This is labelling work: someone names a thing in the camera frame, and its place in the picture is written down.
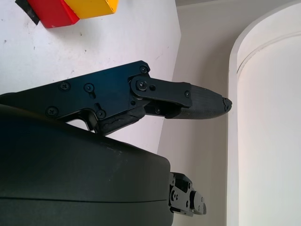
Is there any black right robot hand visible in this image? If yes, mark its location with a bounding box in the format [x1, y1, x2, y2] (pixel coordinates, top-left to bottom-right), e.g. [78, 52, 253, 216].
[0, 60, 234, 226]

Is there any red wooden block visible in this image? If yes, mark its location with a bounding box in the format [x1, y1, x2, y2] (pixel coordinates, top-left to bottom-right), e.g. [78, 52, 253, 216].
[27, 0, 80, 30]

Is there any yellow wooden block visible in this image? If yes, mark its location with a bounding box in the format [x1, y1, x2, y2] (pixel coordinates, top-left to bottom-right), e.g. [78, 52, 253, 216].
[64, 0, 119, 20]

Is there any black tape strip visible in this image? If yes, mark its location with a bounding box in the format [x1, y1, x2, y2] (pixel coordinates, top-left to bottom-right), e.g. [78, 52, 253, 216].
[15, 0, 41, 25]

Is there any white rounded column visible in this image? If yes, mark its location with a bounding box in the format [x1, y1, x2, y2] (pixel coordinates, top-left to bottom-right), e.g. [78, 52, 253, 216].
[229, 3, 301, 226]

